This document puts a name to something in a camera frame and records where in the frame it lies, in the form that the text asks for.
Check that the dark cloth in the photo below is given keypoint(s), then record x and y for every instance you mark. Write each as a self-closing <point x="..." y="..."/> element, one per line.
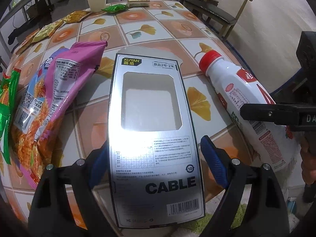
<point x="17" y="35"/>

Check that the small green packet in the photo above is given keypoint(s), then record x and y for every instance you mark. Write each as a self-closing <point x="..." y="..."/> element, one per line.
<point x="114" y="8"/>

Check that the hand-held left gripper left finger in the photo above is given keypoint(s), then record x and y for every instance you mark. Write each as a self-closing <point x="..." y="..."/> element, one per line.
<point x="61" y="202"/>

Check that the green snack bag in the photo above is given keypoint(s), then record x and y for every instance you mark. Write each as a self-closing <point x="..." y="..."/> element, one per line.
<point x="7" y="113"/>

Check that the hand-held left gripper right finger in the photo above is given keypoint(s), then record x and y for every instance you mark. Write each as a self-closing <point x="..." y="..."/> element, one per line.
<point x="217" y="163"/>

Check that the person's right hand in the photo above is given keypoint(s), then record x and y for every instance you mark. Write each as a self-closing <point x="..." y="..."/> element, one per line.
<point x="309" y="167"/>

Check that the shaggy rug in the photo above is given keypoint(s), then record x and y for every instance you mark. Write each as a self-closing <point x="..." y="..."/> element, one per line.
<point x="219" y="219"/>

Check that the gold box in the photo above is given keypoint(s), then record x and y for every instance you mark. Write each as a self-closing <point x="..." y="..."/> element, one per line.
<point x="138" y="2"/>

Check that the white bottle with red cap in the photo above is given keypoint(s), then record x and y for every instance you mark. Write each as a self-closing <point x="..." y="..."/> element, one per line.
<point x="237" y="86"/>

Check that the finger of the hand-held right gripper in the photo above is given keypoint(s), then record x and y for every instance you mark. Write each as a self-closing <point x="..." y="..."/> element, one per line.
<point x="269" y="113"/>

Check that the yellow-green snack packet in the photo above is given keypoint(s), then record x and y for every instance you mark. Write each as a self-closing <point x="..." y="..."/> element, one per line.
<point x="48" y="30"/>

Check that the orange snack packet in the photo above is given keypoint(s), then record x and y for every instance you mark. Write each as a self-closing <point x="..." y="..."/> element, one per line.
<point x="76" y="16"/>
<point x="28" y="42"/>

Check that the wooden chair with dark seat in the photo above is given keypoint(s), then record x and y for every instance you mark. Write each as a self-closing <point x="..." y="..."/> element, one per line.
<point x="212" y="9"/>

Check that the purple snack bag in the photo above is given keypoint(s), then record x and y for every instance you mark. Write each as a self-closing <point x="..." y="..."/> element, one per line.
<point x="56" y="96"/>

